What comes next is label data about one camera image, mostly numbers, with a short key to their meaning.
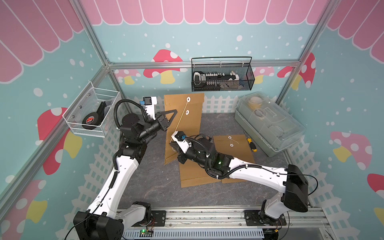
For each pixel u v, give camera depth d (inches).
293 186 16.2
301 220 29.3
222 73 35.9
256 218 29.0
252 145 39.8
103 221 14.7
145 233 28.8
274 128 33.7
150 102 22.2
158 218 29.4
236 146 40.3
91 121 27.5
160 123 22.3
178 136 21.4
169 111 24.4
